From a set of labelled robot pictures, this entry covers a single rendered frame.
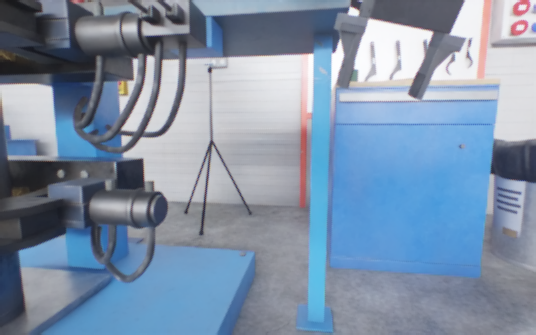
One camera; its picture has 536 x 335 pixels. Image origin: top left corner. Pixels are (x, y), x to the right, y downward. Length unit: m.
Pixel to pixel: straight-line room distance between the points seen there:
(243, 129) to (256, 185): 0.56
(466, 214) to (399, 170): 0.38
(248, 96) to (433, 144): 1.70
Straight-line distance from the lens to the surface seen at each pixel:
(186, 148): 2.86
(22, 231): 0.85
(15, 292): 1.16
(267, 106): 2.62
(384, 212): 1.50
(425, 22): 0.50
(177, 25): 0.77
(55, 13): 0.94
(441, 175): 1.54
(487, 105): 1.61
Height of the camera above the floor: 0.70
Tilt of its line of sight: 7 degrees down
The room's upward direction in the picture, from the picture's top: straight up
